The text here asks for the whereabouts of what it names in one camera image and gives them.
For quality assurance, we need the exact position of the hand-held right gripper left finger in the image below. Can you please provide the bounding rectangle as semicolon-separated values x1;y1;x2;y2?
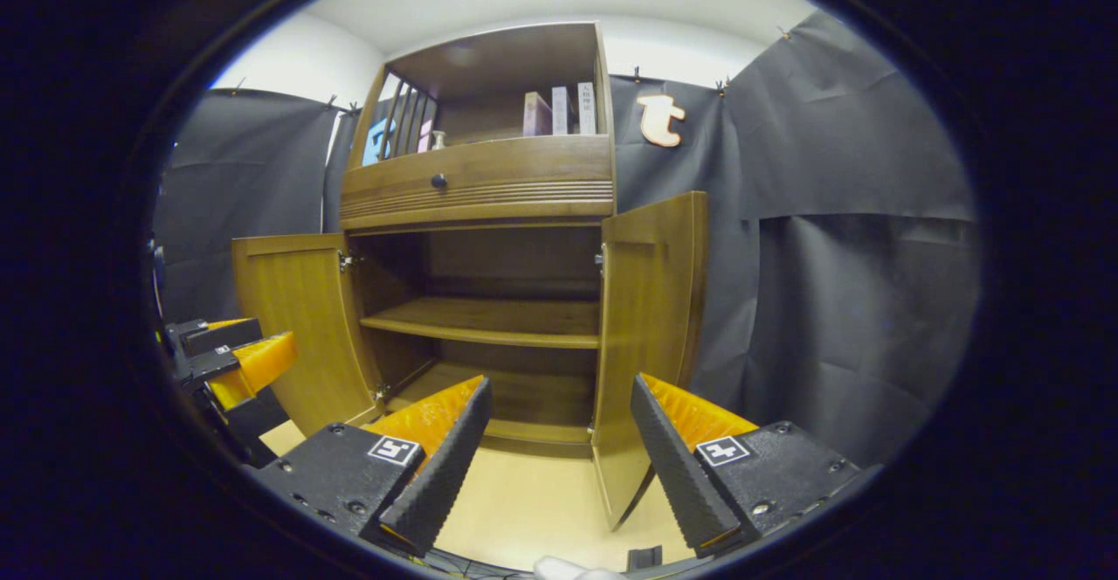
253;376;492;557

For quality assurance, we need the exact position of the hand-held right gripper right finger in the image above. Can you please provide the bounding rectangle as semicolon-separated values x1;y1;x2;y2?
631;374;861;559

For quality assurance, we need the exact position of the wooden cabinet door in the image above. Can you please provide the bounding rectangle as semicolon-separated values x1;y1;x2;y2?
591;191;708;530
231;232;385;437

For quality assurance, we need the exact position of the wooden double-door shoe cabinet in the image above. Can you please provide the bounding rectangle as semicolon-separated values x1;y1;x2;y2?
231;23;708;530

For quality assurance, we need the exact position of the wooden cabinet drawer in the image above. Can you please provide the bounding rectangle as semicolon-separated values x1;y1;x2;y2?
339;135;615;231

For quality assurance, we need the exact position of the wooden inner shelf board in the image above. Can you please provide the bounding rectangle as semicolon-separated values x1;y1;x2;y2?
360;297;602;349

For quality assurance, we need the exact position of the black backdrop cloth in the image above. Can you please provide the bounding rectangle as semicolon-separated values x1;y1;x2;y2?
153;10;981;469

